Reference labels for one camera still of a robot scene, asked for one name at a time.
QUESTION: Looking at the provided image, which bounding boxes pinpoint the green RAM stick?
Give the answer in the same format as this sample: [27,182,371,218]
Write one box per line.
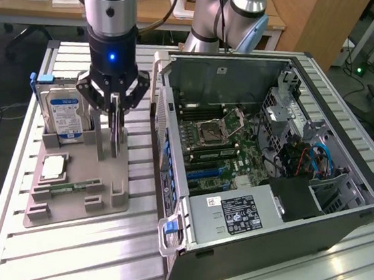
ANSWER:
[49,177,95,200]

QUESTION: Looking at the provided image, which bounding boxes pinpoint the hard disk in blue caddy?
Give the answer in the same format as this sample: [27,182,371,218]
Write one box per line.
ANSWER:
[23,69,96,146]

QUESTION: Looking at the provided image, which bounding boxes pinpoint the graphics card with metal bracket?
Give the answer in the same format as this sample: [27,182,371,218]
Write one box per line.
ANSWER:
[103,92,129,160]

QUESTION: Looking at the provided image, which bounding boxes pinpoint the metal socket cover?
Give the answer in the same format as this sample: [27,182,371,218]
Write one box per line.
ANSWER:
[220,106,247,140]

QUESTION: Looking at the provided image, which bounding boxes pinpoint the wooden desk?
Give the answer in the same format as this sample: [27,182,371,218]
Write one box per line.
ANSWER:
[0,0,289,63]

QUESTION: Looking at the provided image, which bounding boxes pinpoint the silver CPU chip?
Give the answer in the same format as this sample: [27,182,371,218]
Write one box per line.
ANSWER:
[41,155,67,181]

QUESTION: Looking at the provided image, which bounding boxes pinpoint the white floor socket box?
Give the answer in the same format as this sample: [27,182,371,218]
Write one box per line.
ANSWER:
[338,39,357,70]

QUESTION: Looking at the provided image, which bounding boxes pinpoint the grey power supply unit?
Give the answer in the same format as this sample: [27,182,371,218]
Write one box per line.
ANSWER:
[184,177,286,253]

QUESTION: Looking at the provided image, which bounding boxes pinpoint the grey angled disk bay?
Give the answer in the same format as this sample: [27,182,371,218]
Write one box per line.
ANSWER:
[306,169,371,219]

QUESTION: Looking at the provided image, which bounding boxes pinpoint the blue expansion slot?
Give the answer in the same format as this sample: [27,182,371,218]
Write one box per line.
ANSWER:
[185,165,225,184]

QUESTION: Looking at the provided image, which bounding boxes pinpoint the red wire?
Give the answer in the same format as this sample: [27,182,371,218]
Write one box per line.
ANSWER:
[297,146,307,173]

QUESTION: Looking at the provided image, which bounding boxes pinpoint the wooden cabinet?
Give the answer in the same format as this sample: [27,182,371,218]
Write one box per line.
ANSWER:
[258,0,371,76]

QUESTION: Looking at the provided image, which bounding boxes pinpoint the blue wire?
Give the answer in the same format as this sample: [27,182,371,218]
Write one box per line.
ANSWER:
[307,142,337,178]

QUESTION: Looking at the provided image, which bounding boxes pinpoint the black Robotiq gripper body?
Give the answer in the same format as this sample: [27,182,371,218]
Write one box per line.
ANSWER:
[80,22,143,91]

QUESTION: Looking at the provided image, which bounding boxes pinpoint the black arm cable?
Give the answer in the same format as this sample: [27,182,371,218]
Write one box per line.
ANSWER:
[136,0,183,36]

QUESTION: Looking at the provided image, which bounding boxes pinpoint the perforated metal disk bay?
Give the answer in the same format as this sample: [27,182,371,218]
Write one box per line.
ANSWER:
[256,84,313,153]

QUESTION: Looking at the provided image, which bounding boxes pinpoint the black open PC case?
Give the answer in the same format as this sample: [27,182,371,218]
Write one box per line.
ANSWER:
[129,41,374,280]

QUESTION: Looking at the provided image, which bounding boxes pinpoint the green motherboard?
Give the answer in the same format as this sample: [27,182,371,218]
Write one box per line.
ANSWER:
[167,100,278,205]

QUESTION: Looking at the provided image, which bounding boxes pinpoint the white booklet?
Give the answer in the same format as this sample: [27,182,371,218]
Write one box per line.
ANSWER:
[168,0,198,21]

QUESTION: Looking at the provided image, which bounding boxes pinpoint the CPU socket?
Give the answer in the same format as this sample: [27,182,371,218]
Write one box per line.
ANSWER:
[197,116,226,143]

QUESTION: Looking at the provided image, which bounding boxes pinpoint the RAM stick with black chips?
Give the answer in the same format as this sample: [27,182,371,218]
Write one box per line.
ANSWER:
[190,143,237,166]

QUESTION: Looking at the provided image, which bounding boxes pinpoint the grey parts rack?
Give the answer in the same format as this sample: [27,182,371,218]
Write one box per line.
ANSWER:
[23,97,142,239]

